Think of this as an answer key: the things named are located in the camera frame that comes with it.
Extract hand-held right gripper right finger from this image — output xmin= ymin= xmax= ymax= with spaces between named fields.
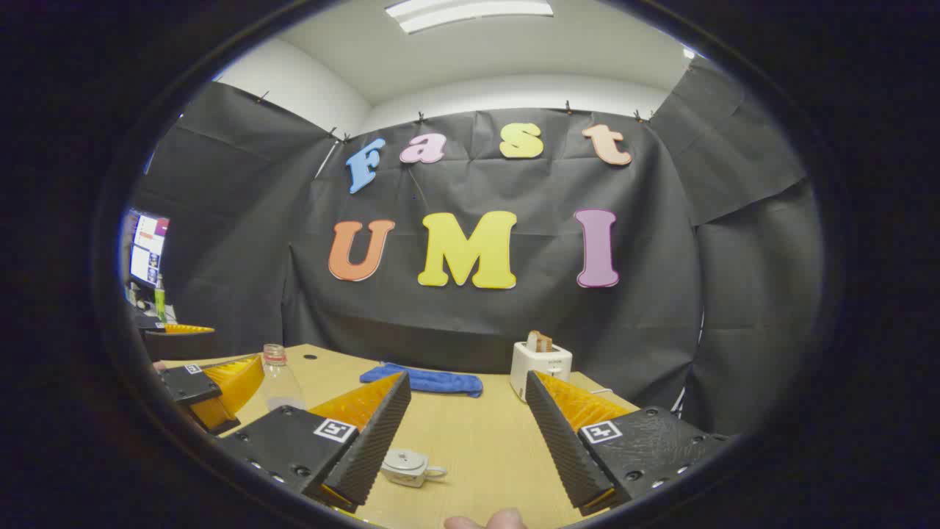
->
xmin=525 ymin=370 xmax=731 ymax=517

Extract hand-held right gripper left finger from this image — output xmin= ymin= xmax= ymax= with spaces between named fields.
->
xmin=217 ymin=371 xmax=412 ymax=514

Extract white ceramic teacup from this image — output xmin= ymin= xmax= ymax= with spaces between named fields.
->
xmin=380 ymin=449 xmax=448 ymax=489

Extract clear plastic water bottle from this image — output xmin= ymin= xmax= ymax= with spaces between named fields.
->
xmin=261 ymin=344 xmax=306 ymax=413

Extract blue towel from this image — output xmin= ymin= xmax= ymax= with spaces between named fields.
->
xmin=359 ymin=362 xmax=484 ymax=398

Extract white toaster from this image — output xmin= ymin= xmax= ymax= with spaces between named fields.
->
xmin=510 ymin=341 xmax=574 ymax=403

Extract computer monitor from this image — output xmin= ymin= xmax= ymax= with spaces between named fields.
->
xmin=129 ymin=209 xmax=171 ymax=289

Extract ceiling light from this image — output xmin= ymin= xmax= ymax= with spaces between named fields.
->
xmin=386 ymin=0 xmax=555 ymax=35

